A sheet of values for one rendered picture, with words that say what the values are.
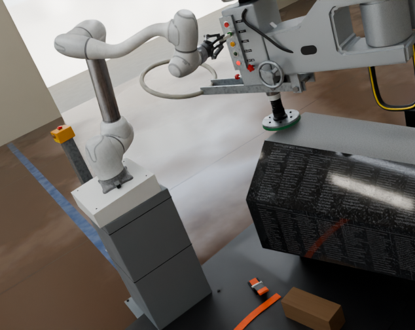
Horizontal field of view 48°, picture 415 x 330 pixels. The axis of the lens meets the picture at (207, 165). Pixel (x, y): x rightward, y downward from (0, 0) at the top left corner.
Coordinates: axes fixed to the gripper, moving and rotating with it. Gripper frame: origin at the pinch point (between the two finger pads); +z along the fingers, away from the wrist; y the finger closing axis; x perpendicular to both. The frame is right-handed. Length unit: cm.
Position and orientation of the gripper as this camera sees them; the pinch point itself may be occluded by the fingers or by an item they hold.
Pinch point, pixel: (224, 37)
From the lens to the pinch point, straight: 240.0
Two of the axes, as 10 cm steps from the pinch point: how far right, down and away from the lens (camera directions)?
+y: 3.2, 8.5, 4.2
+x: 7.6, 0.4, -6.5
